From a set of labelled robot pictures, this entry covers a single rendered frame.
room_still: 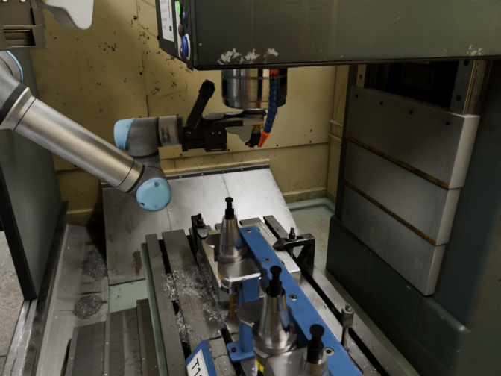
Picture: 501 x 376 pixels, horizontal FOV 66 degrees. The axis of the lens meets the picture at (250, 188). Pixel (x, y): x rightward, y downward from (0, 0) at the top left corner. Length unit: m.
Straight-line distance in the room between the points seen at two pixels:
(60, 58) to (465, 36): 1.56
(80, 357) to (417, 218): 1.04
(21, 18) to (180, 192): 1.60
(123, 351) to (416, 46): 1.07
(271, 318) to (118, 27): 1.58
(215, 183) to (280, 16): 1.50
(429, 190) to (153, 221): 1.23
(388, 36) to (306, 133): 1.54
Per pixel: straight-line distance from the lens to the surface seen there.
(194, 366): 0.92
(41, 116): 0.84
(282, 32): 0.63
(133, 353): 1.25
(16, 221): 1.32
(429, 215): 1.14
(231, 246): 0.71
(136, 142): 0.98
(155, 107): 1.95
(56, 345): 1.46
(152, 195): 0.87
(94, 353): 1.32
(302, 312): 0.59
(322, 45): 0.66
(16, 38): 0.48
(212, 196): 1.98
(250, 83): 0.88
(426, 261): 1.19
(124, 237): 1.84
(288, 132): 2.17
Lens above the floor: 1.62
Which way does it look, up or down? 24 degrees down
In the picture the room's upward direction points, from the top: straight up
